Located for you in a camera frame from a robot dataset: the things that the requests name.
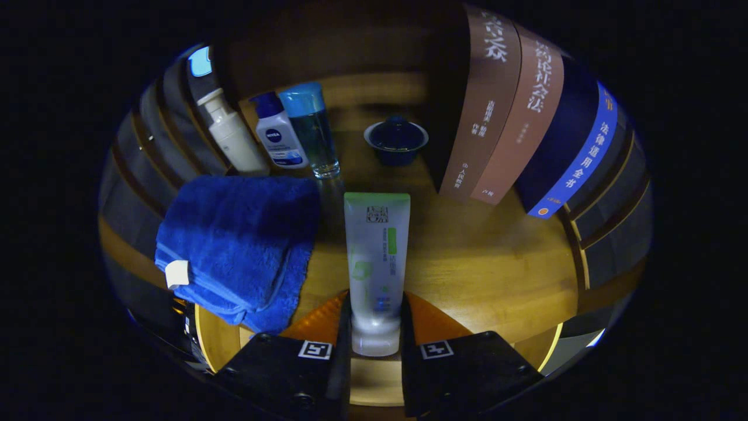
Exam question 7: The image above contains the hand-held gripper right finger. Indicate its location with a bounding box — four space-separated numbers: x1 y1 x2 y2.
400 291 544 419

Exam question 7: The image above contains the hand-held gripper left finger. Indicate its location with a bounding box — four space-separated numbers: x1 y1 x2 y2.
213 291 353 419

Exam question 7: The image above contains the white green cream tube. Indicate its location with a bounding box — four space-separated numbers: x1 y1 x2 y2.
344 192 411 357

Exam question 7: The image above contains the wooden countertop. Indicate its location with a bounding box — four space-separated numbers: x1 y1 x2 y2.
99 73 585 358

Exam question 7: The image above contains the wooden cabinet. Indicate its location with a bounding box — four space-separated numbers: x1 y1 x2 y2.
99 0 652 375

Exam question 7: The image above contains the folded blue towel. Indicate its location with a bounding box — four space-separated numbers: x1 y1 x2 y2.
154 174 321 335

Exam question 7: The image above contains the dark blue lidded teacup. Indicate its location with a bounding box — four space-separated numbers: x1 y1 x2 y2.
363 115 430 167

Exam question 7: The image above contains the white lotion bottle blue cap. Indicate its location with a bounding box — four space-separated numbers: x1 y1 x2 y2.
250 92 309 170

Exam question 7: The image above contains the teal transparent bottle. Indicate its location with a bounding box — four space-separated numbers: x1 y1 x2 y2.
278 82 341 179

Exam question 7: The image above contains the white pump bottle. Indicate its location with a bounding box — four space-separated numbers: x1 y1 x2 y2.
196 88 271 176

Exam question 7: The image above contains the dark brown book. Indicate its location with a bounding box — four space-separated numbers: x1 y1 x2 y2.
438 6 522 203

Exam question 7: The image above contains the light brown book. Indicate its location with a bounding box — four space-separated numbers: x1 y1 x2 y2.
470 23 565 206

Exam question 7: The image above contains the blue book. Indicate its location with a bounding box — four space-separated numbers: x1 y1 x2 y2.
514 56 619 219

